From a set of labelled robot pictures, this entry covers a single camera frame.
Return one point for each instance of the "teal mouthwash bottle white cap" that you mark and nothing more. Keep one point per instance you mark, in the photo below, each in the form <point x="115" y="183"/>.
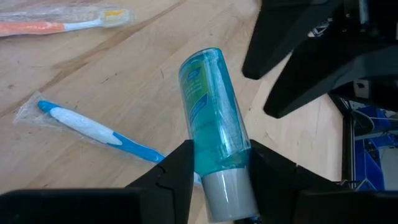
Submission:
<point x="214" y="124"/>

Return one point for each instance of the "orange white toothbrush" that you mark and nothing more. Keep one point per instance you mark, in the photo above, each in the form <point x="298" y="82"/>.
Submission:
<point x="31" y="28"/>

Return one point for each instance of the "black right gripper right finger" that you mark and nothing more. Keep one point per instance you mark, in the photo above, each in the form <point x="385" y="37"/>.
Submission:
<point x="273" y="186"/>

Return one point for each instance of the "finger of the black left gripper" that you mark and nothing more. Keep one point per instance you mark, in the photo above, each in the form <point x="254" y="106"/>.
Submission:
<point x="280" y="34"/>
<point x="326" y="74"/>

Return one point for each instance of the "blue white toothbrush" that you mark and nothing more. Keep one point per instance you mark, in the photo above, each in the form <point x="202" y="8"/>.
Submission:
<point x="84" y="126"/>

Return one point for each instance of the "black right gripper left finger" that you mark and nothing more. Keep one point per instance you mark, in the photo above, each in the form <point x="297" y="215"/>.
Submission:
<point x="168" y="196"/>

